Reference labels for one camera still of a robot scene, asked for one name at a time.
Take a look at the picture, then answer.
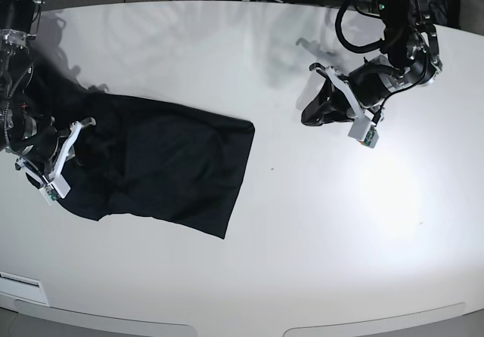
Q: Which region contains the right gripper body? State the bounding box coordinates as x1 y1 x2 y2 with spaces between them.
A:
14 116 95 190

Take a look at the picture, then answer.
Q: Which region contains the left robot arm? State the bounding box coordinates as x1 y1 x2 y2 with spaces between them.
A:
335 0 442 124

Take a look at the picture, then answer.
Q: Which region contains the black T-shirt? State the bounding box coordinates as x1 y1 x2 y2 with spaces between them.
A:
26 63 256 238

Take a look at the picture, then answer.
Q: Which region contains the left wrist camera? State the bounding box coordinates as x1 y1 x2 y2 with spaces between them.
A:
348 116 379 149

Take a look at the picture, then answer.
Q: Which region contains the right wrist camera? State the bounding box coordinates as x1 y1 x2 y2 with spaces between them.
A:
39 176 71 205

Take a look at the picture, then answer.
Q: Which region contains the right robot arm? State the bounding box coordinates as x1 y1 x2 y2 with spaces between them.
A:
1 0 96 200

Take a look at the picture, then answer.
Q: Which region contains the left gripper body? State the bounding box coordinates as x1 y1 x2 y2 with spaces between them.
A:
309 55 401 119

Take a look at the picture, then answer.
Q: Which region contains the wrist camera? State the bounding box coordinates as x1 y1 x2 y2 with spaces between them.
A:
348 116 379 149
39 176 71 205

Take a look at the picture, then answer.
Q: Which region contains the white label plate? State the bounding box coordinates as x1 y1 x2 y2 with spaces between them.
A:
1 271 50 307

